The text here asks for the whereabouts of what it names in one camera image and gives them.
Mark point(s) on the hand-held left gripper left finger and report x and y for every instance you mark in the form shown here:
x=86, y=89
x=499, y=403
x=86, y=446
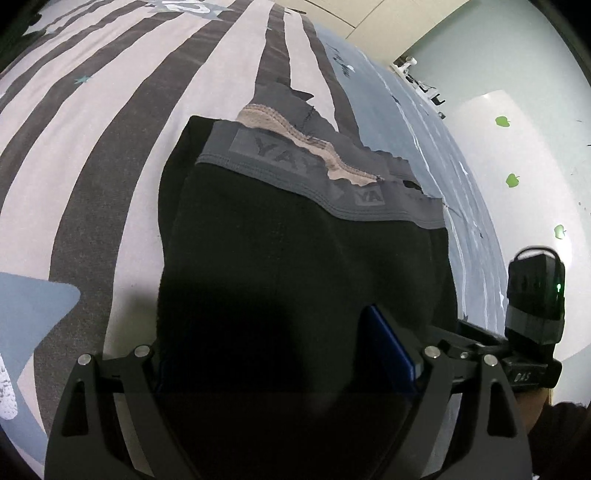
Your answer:
x=138, y=369

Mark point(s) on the person's right forearm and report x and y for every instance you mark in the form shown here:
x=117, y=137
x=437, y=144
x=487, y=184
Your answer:
x=563, y=438

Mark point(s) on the small white device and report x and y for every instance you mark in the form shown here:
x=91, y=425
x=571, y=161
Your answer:
x=406, y=63

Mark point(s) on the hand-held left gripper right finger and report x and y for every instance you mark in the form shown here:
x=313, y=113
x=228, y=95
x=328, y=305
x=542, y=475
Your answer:
x=388, y=350

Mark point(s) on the green apple sticker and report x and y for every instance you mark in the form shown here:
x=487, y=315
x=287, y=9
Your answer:
x=511, y=180
x=502, y=121
x=559, y=230

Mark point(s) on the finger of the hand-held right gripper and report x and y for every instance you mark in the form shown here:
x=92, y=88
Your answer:
x=471, y=341

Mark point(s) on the cream wardrobe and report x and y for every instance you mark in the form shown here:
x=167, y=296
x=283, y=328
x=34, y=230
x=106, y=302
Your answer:
x=369, y=18

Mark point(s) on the black pants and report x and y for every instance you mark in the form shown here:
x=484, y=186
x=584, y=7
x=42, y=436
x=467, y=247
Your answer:
x=277, y=277

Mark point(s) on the black charger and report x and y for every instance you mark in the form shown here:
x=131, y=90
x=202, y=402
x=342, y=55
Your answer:
x=436, y=99

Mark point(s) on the white nightstand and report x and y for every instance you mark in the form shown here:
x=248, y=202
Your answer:
x=420, y=87

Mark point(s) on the striped star bed sheet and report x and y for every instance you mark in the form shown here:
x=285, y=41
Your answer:
x=115, y=138

